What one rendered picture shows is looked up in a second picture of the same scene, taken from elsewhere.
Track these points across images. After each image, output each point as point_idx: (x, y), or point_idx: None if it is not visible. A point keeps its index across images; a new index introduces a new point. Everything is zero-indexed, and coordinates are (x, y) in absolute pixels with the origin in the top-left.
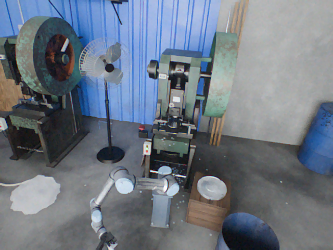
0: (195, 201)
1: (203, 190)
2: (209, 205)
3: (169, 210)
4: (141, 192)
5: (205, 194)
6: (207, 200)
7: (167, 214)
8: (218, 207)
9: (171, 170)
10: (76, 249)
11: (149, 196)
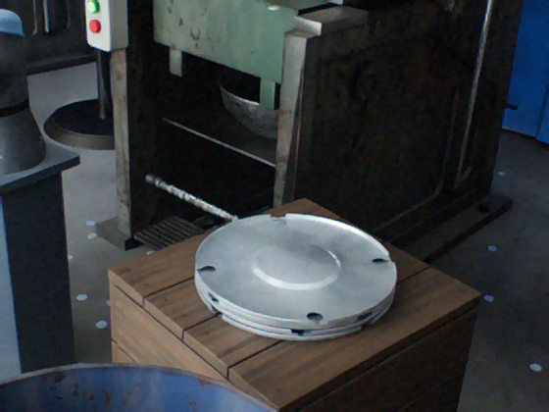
0: (130, 297)
1: (221, 257)
2: (186, 346)
3: (9, 306)
4: (68, 263)
5: (210, 274)
6: (196, 314)
7: (2, 332)
8: (222, 365)
9: (2, 20)
10: None
11: (82, 283)
